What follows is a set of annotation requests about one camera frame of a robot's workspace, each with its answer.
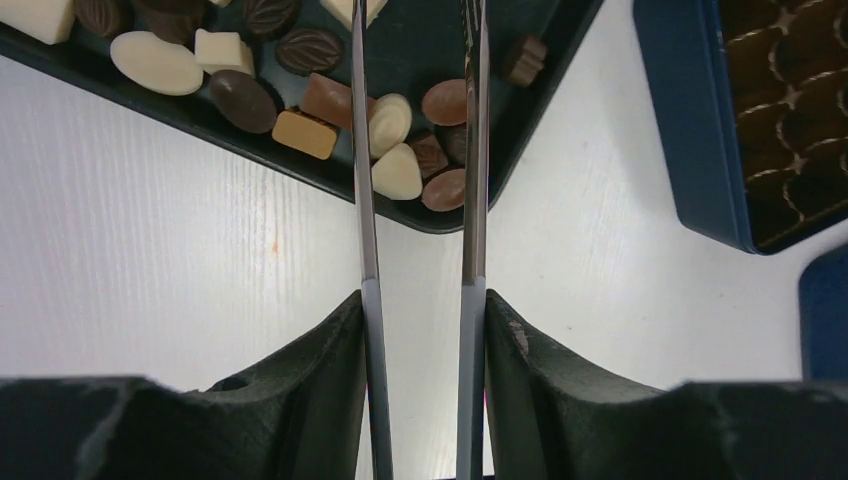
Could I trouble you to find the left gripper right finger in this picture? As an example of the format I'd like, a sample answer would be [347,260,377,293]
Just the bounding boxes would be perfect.
[485,291,847,479]

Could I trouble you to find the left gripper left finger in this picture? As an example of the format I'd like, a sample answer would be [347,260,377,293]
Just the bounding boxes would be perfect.
[1,292,366,479]

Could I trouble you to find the blue chocolate box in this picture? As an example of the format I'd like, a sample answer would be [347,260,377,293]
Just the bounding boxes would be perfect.
[633,1,847,255]

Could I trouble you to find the silver metal tongs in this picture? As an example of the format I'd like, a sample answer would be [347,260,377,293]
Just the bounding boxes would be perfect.
[350,1,490,479]

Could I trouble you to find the brown oval chocolate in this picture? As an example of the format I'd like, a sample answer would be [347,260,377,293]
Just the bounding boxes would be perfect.
[421,168,466,212]

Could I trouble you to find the white triangular chocolate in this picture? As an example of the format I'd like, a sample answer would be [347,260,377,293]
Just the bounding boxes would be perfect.
[371,143,423,201]

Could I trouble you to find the caramel rectangular chocolate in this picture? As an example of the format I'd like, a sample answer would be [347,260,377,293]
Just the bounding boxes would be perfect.
[271,108,338,160]

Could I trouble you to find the dark textured chocolate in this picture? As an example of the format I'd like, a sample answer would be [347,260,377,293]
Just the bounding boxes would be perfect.
[435,123,467,165]

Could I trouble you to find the white round chocolate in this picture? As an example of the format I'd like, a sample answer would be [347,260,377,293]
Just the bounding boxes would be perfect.
[368,93,412,159]

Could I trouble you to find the milk chocolate bar piece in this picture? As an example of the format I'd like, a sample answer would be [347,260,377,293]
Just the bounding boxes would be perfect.
[298,73,353,131]

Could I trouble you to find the dark oval chocolate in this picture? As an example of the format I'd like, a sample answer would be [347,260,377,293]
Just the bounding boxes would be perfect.
[209,70,277,134]

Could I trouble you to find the round milk chocolate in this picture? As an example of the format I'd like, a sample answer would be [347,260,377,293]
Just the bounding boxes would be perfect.
[421,78,467,127]

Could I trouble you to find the black chocolate tray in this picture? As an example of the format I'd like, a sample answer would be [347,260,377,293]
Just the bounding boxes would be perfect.
[0,0,605,236]

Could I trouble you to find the small brown square chocolate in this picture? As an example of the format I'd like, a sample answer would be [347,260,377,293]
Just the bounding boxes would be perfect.
[502,34,548,88]

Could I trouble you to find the dark leaf chocolate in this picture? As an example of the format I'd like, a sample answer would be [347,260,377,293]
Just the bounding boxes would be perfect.
[274,27,344,76]

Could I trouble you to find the white oval chocolate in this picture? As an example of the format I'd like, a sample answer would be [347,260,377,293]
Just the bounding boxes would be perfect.
[110,31,204,96]

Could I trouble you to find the white square chocolate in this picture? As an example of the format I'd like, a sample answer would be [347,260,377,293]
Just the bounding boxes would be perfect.
[194,28,256,77]

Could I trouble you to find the blue box lid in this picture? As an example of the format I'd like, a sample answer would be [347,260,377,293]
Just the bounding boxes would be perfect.
[799,245,847,382]

